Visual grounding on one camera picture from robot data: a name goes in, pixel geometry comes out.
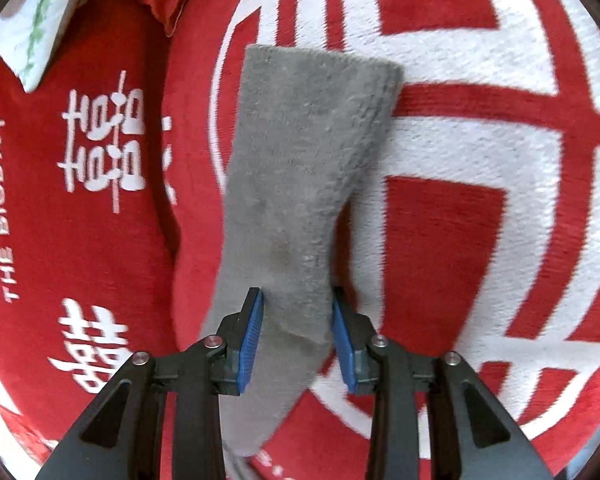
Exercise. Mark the red printed blanket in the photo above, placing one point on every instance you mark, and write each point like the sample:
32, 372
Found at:
455, 260

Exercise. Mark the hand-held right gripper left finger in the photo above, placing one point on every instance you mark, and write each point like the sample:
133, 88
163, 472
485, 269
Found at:
250, 347

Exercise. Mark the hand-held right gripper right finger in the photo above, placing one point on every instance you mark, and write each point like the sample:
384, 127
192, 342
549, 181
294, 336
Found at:
342, 347

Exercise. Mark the white pillow with green print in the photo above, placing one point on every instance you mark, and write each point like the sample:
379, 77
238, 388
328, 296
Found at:
25, 25

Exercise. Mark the grey fleece sock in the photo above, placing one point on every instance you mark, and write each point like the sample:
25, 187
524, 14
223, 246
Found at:
305, 160

